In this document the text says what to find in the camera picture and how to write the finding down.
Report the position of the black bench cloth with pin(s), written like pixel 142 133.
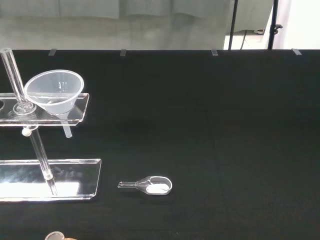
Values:
pixel 225 140

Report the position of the thin black tripod pole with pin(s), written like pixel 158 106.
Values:
pixel 233 25

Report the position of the black tripod pole with clamp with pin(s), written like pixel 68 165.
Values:
pixel 273 25

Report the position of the transparent funnel stand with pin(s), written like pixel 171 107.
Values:
pixel 75 180

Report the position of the clear cloth clip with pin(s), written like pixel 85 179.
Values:
pixel 214 52
pixel 123 52
pixel 52 52

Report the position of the glass weighing funnel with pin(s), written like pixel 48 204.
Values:
pixel 157 187

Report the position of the round-bottom glass flask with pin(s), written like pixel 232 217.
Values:
pixel 55 236

